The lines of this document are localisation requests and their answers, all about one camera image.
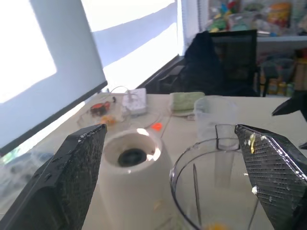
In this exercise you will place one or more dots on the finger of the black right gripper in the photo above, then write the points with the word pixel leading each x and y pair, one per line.
pixel 304 145
pixel 296 103

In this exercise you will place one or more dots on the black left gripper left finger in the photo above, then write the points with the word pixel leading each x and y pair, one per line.
pixel 60 182

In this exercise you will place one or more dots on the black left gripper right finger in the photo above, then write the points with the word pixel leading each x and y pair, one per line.
pixel 275 172

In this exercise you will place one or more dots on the clear blender jar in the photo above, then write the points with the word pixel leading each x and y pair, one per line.
pixel 216 191

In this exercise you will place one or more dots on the white blender base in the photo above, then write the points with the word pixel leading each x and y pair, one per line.
pixel 134 191

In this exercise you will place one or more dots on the cluttered storage shelf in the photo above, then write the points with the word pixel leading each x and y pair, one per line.
pixel 275 39

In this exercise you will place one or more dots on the black office chair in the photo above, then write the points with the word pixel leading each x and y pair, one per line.
pixel 237 60

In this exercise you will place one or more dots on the small orange fruit piece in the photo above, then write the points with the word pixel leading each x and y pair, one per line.
pixel 108 119

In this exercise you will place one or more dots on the red and black item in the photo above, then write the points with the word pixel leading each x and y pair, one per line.
pixel 99 107

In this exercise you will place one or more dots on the black jacket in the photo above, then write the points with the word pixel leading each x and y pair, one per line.
pixel 201 64

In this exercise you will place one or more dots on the green folded cloth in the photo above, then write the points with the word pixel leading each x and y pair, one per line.
pixel 187 101

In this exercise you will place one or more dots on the white box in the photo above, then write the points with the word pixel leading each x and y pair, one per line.
pixel 136 103

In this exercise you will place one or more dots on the small orange tag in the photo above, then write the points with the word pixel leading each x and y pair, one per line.
pixel 157 126

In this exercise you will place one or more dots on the black window frame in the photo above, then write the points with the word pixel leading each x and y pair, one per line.
pixel 72 106

